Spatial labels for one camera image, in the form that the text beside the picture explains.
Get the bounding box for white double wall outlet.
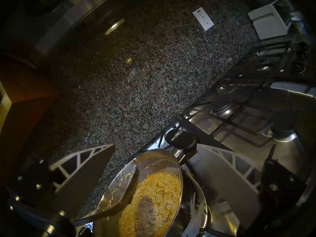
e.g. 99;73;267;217
192;7;215;31

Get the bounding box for white toaster oven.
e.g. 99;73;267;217
248;0;290;40

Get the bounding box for metal spoon black handle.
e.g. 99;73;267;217
74;165;139;227

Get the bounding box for steel gas cooktop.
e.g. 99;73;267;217
138;39;316;237

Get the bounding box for steel range hood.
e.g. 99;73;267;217
0;0;129;66

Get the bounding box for stainless steel pot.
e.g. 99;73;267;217
93;129;208;237

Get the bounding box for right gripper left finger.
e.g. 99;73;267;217
49;144;116;218

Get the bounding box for cooked oatmeal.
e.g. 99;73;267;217
118;172;182;237

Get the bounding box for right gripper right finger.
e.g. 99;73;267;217
197;143;262;229

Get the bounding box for wooden wall cabinets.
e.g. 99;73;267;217
0;58;59;180

